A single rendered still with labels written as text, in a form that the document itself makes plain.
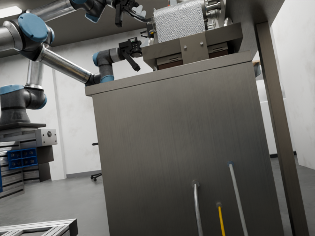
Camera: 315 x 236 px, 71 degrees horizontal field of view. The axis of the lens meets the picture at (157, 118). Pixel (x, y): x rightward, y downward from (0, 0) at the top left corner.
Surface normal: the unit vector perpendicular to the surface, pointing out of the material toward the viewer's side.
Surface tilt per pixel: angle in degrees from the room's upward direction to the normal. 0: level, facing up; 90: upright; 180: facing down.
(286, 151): 90
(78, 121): 90
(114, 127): 90
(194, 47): 90
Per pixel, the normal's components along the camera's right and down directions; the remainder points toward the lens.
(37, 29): 0.78, -0.22
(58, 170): -0.13, -0.06
